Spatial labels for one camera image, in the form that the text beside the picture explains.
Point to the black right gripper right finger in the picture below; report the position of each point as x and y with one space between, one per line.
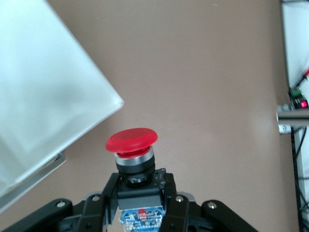
183 212

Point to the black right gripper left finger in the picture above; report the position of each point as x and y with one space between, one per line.
91 210

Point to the red mushroom push button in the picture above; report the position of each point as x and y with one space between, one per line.
132 142

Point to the white drawer cabinet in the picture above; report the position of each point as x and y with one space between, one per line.
43 84

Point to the circuit board with red display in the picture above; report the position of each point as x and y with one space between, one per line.
299 99

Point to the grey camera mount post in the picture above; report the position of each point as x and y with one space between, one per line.
294 116

